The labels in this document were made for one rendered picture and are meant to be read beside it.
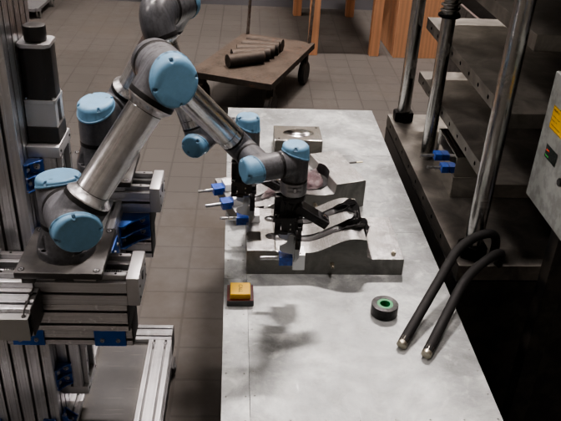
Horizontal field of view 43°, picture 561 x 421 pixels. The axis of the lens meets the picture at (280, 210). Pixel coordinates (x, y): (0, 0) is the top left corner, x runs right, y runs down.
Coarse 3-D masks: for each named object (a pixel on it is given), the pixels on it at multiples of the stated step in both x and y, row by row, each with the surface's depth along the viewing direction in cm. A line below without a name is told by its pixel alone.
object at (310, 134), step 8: (280, 128) 308; (288, 128) 308; (296, 128) 309; (304, 128) 309; (312, 128) 309; (280, 136) 300; (288, 136) 301; (296, 136) 307; (304, 136) 307; (312, 136) 302; (320, 136) 302; (280, 144) 298; (312, 144) 299; (320, 144) 299; (312, 152) 301; (320, 152) 301
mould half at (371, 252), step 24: (264, 216) 239; (336, 216) 234; (264, 240) 227; (336, 240) 223; (360, 240) 222; (384, 240) 236; (264, 264) 224; (312, 264) 225; (336, 264) 226; (360, 264) 226; (384, 264) 227
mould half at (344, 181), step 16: (320, 160) 273; (336, 160) 274; (336, 176) 262; (352, 176) 263; (224, 192) 260; (256, 192) 260; (320, 192) 259; (336, 192) 259; (352, 192) 262; (272, 208) 252
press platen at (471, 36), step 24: (432, 24) 308; (456, 24) 308; (480, 24) 309; (456, 48) 277; (480, 48) 279; (528, 48) 282; (480, 72) 255; (528, 72) 257; (552, 72) 258; (528, 96) 236; (528, 120) 223
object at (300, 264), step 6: (282, 252) 211; (300, 252) 209; (264, 258) 210; (270, 258) 210; (276, 258) 211; (282, 258) 209; (288, 258) 209; (300, 258) 209; (282, 264) 210; (288, 264) 210; (294, 264) 210; (300, 264) 210
